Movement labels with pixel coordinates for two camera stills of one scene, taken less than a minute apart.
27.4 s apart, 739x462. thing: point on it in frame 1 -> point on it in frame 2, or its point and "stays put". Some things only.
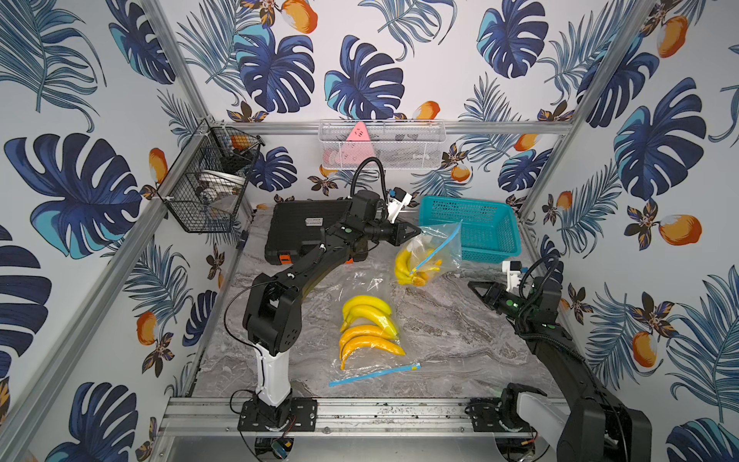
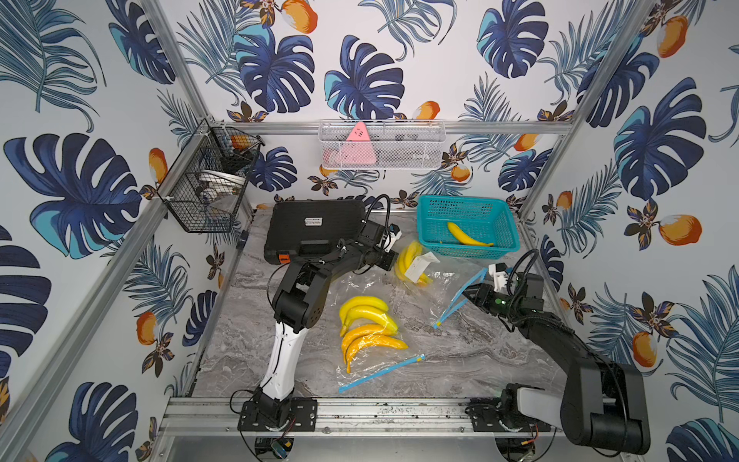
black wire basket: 203,191 stays put
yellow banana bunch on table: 369,324 stays put
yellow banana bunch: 405,274 stays put
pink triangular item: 357,148 stays put
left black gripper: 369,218 -> 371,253
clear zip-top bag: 429,255 -> 434,286
